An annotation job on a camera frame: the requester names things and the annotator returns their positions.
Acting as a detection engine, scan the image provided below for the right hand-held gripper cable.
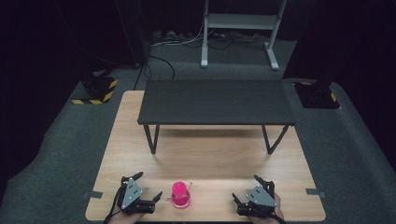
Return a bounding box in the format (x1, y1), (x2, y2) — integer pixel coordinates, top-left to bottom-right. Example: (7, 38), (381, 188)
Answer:
(269, 210), (287, 224)

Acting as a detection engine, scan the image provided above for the left hand-held gripper cable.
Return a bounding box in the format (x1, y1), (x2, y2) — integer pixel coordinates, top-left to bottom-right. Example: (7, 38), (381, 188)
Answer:
(103, 186), (124, 224)

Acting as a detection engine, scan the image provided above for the black floor cable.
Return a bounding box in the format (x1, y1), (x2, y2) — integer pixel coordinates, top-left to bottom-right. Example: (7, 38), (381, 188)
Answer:
(133, 54), (176, 91)

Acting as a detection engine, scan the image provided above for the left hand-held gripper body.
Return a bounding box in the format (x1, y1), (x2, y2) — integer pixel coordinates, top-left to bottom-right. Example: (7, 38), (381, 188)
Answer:
(116, 175), (156, 216)

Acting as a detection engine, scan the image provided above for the hand-held gripper cable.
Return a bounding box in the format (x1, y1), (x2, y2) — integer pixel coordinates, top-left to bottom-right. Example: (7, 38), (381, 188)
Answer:
(269, 210), (287, 224)
(103, 186), (124, 224)

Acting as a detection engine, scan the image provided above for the black raised shelf with legs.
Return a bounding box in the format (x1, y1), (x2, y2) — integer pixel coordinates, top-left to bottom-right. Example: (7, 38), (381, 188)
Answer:
(136, 78), (297, 156)

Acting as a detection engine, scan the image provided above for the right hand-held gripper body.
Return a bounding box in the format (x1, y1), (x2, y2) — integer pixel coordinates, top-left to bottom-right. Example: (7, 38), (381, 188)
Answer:
(236, 180), (279, 218)

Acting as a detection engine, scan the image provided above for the person's left hand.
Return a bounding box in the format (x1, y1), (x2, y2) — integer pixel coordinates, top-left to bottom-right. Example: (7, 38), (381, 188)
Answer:
(108, 208), (146, 224)

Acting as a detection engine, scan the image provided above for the white metal stand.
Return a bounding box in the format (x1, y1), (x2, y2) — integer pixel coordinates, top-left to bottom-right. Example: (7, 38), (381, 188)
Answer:
(200, 0), (288, 71)

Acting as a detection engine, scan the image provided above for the clear cup with pink filling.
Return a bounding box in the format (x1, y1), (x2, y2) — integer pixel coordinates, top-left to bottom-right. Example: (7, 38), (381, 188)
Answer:
(165, 181), (193, 210)

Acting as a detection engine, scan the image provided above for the grey tape strip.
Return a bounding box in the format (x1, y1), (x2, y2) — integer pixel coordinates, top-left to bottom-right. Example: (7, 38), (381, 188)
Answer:
(304, 188), (327, 199)
(83, 189), (104, 200)

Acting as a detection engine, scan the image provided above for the person's right hand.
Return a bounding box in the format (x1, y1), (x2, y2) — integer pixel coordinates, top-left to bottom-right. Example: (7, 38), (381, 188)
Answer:
(247, 191), (286, 224)

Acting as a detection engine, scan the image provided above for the power strip with plugs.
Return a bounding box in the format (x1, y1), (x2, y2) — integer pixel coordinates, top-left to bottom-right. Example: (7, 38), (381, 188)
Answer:
(151, 29), (196, 43)

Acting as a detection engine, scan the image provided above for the black base with yellow stripes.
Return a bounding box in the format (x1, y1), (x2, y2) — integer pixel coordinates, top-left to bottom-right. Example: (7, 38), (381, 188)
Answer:
(70, 75), (120, 105)
(293, 80), (342, 110)

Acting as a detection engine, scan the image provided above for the white floor cable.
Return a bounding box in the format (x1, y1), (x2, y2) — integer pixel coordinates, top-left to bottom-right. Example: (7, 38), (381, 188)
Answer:
(150, 18), (217, 49)

